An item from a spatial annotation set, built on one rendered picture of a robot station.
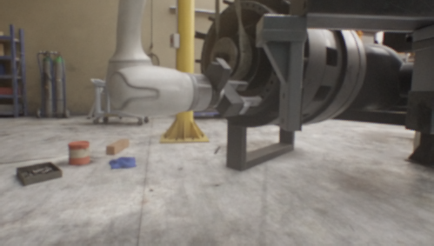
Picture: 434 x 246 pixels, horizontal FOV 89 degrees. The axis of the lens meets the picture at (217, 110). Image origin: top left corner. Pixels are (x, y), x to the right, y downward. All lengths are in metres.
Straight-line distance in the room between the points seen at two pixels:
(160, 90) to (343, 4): 0.32
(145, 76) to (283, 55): 0.28
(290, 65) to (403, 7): 0.10
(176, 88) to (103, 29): 6.65
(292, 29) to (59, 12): 7.28
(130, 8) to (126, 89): 0.21
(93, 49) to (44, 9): 1.44
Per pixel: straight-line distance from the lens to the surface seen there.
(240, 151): 2.09
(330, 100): 0.99
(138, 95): 0.43
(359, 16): 0.24
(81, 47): 7.10
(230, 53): 0.78
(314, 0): 0.22
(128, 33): 0.59
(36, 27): 7.50
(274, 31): 0.21
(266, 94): 0.74
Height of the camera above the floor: 0.73
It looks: 5 degrees down
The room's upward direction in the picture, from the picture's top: 1 degrees clockwise
